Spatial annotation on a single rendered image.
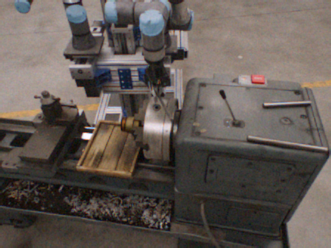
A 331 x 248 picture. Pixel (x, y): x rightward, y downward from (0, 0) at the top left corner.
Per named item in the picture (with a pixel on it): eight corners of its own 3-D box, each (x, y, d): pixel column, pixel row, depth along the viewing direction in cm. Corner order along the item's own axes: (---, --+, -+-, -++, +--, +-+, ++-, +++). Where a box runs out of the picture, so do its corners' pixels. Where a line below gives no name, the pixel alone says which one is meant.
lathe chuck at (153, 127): (173, 124, 162) (171, 84, 138) (163, 172, 143) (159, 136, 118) (157, 122, 163) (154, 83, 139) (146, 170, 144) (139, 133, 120)
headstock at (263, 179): (288, 134, 164) (312, 80, 136) (302, 211, 131) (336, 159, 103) (185, 124, 172) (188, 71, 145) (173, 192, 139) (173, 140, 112)
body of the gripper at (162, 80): (151, 91, 105) (148, 66, 96) (145, 77, 110) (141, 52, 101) (170, 87, 106) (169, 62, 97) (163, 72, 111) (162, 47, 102)
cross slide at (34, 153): (81, 109, 175) (80, 103, 172) (49, 164, 146) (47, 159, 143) (56, 106, 178) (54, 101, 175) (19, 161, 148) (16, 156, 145)
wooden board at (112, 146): (147, 128, 170) (146, 124, 167) (132, 178, 145) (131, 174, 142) (100, 124, 174) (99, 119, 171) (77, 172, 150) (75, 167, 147)
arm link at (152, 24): (165, 7, 90) (161, 23, 84) (167, 38, 98) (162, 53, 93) (141, 7, 91) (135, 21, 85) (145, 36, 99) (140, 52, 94)
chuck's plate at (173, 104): (179, 125, 162) (178, 85, 137) (170, 173, 142) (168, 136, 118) (173, 124, 162) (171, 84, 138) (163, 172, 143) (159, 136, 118)
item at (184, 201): (258, 207, 225) (288, 134, 164) (262, 273, 193) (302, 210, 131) (182, 196, 234) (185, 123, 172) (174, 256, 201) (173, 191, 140)
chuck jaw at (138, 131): (154, 127, 137) (149, 143, 128) (154, 135, 140) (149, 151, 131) (132, 125, 139) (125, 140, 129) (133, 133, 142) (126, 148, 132)
